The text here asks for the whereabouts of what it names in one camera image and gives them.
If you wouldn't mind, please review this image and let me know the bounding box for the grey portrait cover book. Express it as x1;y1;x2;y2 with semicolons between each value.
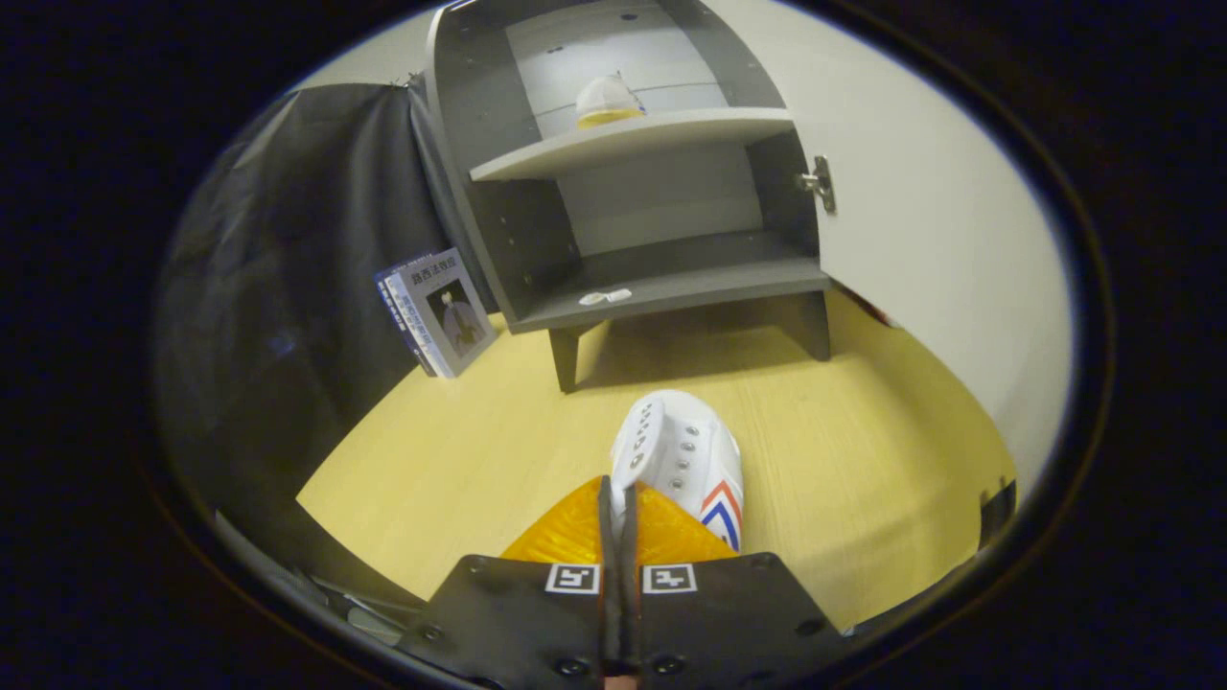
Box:
395;247;499;380

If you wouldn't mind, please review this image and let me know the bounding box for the black backdrop cloth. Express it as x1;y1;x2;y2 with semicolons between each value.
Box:
153;81;461;586

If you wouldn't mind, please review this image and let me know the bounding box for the white shoe cabinet door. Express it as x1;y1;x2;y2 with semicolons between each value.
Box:
705;0;1073;490

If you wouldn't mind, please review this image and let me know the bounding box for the grey shoe cabinet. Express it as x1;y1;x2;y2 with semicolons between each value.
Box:
422;0;835;394

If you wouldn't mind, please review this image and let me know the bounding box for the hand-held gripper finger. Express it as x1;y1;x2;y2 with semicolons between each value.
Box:
398;474;624;690
621;479;849;690

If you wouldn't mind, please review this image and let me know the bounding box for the metal door hinge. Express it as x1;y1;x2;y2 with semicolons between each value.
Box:
796;155;838;215

